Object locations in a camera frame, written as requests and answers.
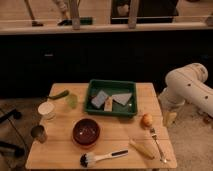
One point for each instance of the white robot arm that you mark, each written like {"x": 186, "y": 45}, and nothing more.
{"x": 187, "y": 84}

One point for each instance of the white paper cup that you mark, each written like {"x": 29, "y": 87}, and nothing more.
{"x": 46, "y": 110}

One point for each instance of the metal cup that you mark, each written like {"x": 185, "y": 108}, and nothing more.
{"x": 38, "y": 133}

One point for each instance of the green plastic tray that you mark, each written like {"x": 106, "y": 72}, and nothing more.
{"x": 111, "y": 87}

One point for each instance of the blue sponge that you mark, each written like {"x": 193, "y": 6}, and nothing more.
{"x": 99, "y": 99}

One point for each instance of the small tan wooden block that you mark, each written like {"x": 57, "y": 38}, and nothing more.
{"x": 108, "y": 104}

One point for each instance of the grey triangular cloth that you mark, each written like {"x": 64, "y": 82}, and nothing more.
{"x": 122, "y": 98}

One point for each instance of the green pepper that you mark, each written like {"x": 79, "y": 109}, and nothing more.
{"x": 58, "y": 96}

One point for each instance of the dark red bowl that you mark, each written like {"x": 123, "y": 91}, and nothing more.
{"x": 86, "y": 132}

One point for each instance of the orange round fruit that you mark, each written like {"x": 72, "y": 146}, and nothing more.
{"x": 147, "y": 120}

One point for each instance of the silver fork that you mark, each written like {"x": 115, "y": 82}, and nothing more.
{"x": 163, "y": 158}

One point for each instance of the white dish brush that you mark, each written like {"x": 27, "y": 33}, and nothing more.
{"x": 90, "y": 159}

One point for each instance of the black chair base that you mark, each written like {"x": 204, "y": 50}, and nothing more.
{"x": 10, "y": 137}

